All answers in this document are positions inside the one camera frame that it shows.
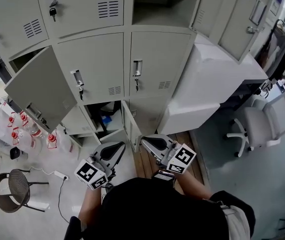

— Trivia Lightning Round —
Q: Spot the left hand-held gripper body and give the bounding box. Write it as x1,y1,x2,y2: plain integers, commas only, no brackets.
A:
74,155,116,191

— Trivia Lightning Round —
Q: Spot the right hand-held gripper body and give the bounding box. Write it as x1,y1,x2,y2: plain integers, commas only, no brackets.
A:
155,141,198,175

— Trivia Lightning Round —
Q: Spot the grey metal locker cabinet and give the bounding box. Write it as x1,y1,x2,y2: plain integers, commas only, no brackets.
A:
0,0,280,155

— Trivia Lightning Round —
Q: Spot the grey shoulder bag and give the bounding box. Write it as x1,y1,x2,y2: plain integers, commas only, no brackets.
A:
219,203,251,240

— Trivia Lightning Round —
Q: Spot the person's right forearm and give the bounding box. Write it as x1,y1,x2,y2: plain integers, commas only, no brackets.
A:
174,170,212,200

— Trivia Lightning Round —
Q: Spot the person's left forearm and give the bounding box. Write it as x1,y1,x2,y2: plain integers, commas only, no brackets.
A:
78,187,104,225

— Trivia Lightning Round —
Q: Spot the wooden plank platform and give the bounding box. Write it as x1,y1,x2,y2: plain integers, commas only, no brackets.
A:
133,131,210,188

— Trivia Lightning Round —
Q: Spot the white power strip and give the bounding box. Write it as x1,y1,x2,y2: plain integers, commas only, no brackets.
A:
53,170,70,181

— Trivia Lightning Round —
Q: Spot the blue packet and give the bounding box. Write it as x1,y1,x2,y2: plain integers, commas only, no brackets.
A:
100,114,114,129

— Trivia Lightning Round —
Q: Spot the person's black clothed body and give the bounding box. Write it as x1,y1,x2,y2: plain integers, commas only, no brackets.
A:
68,176,256,240

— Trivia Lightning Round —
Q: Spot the group of clear water jugs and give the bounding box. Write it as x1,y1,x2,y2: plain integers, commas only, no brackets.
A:
6,110,76,155

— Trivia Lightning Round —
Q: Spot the white desk block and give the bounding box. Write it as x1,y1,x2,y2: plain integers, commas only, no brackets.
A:
157,35,270,136

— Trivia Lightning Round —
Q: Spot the brown wicker chair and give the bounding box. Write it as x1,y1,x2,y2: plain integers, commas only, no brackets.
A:
0,168,50,214

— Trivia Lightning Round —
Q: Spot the small white black appliance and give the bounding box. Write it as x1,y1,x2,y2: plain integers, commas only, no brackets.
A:
9,146,21,160

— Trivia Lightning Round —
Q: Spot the white office chair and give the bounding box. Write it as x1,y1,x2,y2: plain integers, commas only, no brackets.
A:
225,91,285,158

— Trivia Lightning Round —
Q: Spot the black power cable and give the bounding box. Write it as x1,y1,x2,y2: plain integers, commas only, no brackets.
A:
56,178,71,223

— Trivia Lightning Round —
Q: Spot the white power cable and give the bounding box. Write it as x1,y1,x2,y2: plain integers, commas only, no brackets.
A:
28,165,56,177

